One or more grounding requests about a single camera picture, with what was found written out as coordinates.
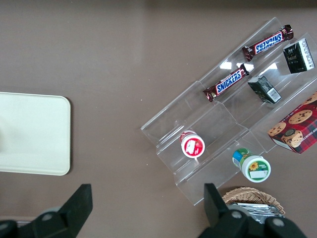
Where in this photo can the silver foil pouch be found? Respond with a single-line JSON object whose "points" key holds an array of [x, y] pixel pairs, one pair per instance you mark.
{"points": [[255, 209]]}

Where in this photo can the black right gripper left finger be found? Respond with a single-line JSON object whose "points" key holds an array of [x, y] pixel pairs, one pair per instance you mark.
{"points": [[71, 213]]}

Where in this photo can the snickers bar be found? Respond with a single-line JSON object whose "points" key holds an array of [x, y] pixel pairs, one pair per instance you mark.
{"points": [[226, 85], [268, 42]]}

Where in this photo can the red tartan cookie box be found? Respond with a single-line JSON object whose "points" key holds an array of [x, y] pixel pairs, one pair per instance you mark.
{"points": [[297, 129]]}

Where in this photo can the small black carton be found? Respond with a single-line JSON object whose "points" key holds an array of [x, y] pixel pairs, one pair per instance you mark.
{"points": [[297, 58], [263, 89]]}

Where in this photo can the clear acrylic stepped stand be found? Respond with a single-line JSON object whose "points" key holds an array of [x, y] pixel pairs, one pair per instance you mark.
{"points": [[218, 119]]}

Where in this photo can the light wicker basket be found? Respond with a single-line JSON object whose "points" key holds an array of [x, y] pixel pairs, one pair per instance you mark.
{"points": [[247, 194]]}

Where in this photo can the beige rectangular tray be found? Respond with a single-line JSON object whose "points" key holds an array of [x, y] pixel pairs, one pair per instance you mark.
{"points": [[37, 134]]}

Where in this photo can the green lid yoghurt cup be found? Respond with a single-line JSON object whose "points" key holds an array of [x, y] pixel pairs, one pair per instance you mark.
{"points": [[255, 168]]}

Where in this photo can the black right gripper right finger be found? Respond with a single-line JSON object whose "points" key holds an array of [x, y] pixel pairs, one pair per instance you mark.
{"points": [[223, 223]]}

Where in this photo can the red lid yoghurt cup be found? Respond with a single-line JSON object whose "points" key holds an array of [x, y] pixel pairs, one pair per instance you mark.
{"points": [[193, 146]]}

